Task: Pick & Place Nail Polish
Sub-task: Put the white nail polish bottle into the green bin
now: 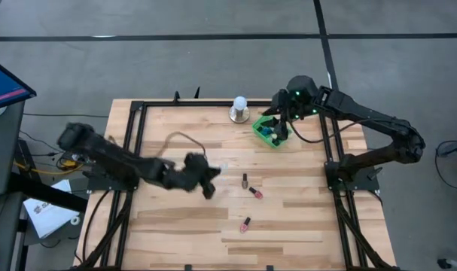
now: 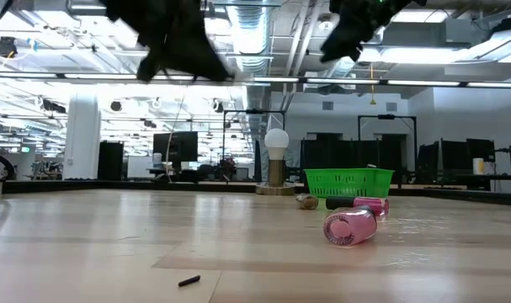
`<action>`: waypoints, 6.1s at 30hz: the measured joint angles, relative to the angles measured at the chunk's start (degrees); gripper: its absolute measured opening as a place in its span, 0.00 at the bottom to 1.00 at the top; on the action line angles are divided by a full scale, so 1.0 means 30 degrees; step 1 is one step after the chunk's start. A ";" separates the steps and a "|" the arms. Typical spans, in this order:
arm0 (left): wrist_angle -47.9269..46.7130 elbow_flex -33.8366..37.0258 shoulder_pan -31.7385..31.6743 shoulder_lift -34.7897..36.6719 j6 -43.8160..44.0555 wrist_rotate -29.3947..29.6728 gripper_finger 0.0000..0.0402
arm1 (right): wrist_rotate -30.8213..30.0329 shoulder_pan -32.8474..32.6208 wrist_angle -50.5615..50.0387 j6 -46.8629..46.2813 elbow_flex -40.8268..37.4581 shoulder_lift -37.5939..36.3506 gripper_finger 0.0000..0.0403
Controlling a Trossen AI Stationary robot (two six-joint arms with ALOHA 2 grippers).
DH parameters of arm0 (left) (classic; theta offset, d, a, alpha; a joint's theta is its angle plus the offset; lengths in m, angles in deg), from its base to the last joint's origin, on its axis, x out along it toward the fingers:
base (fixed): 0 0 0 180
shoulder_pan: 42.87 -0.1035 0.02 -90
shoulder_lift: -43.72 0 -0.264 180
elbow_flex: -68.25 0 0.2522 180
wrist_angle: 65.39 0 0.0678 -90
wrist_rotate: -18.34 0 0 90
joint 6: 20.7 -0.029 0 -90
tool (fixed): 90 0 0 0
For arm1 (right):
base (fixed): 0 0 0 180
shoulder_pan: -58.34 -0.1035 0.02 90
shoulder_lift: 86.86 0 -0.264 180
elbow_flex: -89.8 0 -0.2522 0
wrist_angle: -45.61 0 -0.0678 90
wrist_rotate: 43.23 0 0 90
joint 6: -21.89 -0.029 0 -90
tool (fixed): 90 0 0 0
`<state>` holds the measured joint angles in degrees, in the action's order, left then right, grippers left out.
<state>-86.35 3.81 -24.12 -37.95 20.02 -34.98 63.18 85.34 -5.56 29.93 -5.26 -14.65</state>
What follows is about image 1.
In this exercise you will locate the grey floor device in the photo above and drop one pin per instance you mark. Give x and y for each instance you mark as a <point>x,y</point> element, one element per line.
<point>454,148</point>

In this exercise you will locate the black aluminium table frame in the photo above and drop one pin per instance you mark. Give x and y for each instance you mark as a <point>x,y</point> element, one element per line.
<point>194,103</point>

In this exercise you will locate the green plastic basket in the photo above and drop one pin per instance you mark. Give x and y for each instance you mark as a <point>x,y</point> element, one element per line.
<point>261,134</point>

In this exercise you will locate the blue capped marker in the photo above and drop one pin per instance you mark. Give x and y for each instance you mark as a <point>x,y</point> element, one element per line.
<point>266,131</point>

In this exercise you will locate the silver nail polish bottle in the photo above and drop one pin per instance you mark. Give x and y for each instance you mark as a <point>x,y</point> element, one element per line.
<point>277,142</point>

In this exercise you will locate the white tape roll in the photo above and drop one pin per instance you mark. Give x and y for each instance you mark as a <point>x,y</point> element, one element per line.
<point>71,221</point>

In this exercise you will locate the taupe nail polish bottle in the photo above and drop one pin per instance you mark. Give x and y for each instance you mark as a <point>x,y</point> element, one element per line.
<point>244,182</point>

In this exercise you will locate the grey chair leg caster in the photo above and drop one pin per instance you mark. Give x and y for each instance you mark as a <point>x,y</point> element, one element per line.
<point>444,263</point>

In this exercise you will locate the white paper sheets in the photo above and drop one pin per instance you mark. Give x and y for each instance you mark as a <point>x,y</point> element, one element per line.
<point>47,214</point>

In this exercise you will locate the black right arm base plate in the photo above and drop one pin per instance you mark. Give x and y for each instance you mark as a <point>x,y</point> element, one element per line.
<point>356,184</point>

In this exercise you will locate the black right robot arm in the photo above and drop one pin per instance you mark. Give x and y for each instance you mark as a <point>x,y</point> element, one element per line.
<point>363,113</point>

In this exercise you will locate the dark pink nail polish bottle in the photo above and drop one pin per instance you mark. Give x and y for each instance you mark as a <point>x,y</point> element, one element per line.
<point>256,193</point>

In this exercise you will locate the blue screen monitor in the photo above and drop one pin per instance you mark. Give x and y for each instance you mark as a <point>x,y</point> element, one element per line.
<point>2,86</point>

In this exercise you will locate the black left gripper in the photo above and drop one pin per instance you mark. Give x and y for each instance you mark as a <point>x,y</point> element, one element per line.
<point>194,173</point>

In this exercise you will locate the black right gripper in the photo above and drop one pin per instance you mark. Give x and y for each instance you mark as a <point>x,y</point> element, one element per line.
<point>281,103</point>

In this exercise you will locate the grey cabinet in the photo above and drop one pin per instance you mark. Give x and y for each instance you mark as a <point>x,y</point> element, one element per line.
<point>2,150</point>

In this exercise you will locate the black frame clamp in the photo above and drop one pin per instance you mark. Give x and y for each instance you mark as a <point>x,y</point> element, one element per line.
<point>177,97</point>
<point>197,94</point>

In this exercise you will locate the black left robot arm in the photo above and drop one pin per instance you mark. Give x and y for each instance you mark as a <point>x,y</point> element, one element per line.
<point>111,158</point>

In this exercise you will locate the white bulb lamp brass base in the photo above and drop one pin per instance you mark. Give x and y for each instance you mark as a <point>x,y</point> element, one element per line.
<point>239,113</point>

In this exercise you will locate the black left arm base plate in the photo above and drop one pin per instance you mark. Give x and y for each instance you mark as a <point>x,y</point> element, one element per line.
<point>100,185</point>

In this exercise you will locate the black frame bracket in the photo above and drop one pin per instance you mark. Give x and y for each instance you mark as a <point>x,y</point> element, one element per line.
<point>187,268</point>
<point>270,268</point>

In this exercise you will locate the light pink nail polish bottle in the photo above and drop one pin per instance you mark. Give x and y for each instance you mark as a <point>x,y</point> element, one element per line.
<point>245,226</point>

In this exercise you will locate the black diagonal beam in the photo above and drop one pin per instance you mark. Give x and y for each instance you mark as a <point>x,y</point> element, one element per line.
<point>47,192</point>

